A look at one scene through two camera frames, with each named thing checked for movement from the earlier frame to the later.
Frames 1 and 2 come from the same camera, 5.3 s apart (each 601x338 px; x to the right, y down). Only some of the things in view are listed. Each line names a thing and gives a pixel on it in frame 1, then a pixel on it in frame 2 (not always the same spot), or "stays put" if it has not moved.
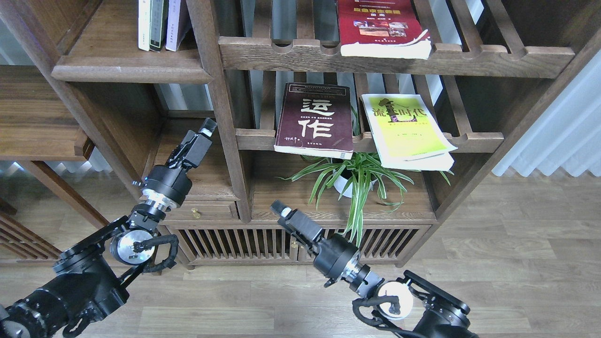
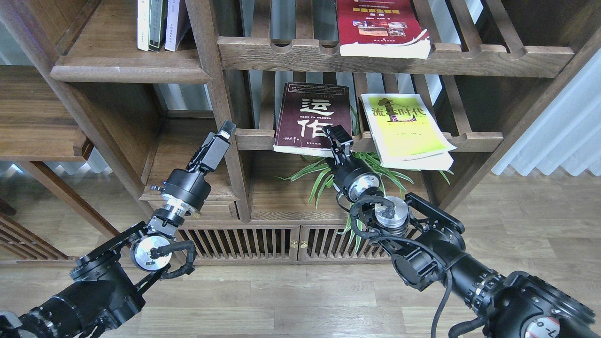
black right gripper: x=334 y=256 → x=351 y=174
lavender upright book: x=178 y=23 stays put
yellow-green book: x=406 y=134 stays put
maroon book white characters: x=315 y=119 stays put
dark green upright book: x=158 y=23 stays put
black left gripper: x=173 y=180 → x=185 y=190
